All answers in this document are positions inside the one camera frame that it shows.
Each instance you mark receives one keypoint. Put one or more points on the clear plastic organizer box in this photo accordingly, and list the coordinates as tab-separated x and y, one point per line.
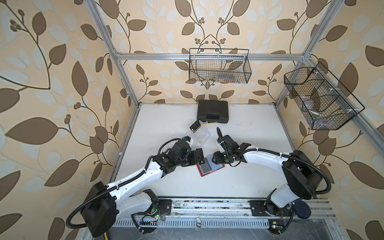
199	138

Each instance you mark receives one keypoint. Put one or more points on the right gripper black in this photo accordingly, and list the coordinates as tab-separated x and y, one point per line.
217	159

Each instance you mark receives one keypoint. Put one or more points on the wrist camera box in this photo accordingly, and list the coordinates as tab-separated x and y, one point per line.
228	144
181	149

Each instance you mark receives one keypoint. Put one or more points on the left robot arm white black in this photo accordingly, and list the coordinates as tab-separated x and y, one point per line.
105	204

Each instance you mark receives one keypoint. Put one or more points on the black plastic tool case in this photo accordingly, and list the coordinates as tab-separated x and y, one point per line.
212	111

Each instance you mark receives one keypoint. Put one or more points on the black wire basket back wall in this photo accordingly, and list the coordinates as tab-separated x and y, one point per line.
219	65

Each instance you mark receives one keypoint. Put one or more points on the red leather card holder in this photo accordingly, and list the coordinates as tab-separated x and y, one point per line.
214	166

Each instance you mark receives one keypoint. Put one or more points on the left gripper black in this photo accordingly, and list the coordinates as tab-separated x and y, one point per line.
193	160

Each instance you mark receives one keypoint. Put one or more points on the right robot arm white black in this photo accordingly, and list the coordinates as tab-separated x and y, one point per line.
302	177

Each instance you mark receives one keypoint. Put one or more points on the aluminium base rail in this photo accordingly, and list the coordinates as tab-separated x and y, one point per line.
227	219

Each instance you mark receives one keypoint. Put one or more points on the dark round disc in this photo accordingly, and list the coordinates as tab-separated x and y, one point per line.
302	210

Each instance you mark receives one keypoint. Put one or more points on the black wire basket wall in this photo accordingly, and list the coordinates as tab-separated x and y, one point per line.
219	65
324	100

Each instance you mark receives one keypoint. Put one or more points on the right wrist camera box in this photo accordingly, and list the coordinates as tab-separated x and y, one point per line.
228	144

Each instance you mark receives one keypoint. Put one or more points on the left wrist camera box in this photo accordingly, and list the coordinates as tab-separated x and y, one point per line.
181	149

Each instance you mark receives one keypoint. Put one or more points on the black wire basket right wall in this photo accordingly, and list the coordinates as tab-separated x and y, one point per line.
324	100

